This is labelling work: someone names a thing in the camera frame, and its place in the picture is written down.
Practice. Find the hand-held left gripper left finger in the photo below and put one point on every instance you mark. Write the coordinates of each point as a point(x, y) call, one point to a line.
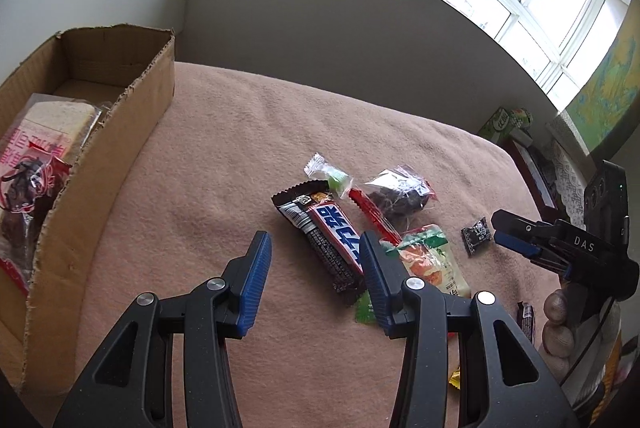
point(255, 278)

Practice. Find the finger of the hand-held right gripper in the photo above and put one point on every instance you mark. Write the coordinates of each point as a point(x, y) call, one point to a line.
point(517, 244)
point(512, 220)

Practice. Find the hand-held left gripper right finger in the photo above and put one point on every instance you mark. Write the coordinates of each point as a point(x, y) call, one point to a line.
point(376, 278)

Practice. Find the small black candy packet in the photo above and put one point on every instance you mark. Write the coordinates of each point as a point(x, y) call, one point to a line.
point(475, 235)

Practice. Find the green orange snack packet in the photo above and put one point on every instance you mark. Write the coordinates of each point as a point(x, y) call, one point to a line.
point(430, 258)

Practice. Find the dark chocolate bar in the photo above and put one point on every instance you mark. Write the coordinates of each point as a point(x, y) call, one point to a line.
point(330, 233)

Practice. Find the clear red dried fruit packet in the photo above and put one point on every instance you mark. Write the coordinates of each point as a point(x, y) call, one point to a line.
point(20, 195)
point(395, 200)

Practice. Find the green candy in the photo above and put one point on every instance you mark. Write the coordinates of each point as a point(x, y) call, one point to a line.
point(336, 179)

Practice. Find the brown cardboard box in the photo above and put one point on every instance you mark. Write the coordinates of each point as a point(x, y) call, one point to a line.
point(100, 208)

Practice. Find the person's right hand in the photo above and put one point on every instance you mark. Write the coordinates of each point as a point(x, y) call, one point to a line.
point(556, 328)

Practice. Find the small green wrapper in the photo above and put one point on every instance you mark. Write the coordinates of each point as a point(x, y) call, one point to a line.
point(364, 308)

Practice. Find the dark red framed board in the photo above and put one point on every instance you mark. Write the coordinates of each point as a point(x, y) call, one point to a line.
point(530, 173)

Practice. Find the white lace cloth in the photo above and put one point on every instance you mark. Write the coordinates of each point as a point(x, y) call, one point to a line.
point(570, 178)

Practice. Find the small dark brown candy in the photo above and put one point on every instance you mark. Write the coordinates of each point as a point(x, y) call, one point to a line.
point(526, 318)

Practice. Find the green printed carton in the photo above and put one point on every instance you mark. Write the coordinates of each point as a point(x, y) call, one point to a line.
point(494, 125)

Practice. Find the small yellow candy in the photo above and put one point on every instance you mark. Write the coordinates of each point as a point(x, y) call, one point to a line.
point(455, 379)

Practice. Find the pink fleece blanket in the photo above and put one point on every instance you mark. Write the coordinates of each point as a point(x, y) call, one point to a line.
point(225, 132)

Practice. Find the pink printed bread packet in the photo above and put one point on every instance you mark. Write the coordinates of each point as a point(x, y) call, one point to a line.
point(55, 122)

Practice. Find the colourful wall map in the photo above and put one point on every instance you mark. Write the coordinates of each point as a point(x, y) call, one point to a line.
point(610, 97)

